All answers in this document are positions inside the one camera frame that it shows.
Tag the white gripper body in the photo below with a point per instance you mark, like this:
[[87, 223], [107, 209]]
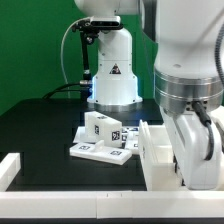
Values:
[[190, 142]]

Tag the white cabinet door panel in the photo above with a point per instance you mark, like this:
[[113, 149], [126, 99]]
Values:
[[130, 141]]

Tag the white cabinet block with markers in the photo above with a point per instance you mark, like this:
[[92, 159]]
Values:
[[102, 127]]

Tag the white cabinet body box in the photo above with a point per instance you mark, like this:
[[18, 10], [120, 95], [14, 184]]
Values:
[[156, 157]]

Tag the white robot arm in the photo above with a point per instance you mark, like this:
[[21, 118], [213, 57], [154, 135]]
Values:
[[187, 75]]

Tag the white marker sheet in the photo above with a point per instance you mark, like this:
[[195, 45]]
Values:
[[80, 135]]

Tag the white panel with knob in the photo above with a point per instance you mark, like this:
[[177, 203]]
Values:
[[100, 152]]

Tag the white U-shaped table fence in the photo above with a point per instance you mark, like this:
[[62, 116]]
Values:
[[100, 205]]

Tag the black camera on stand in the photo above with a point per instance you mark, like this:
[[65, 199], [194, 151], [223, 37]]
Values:
[[89, 29]]

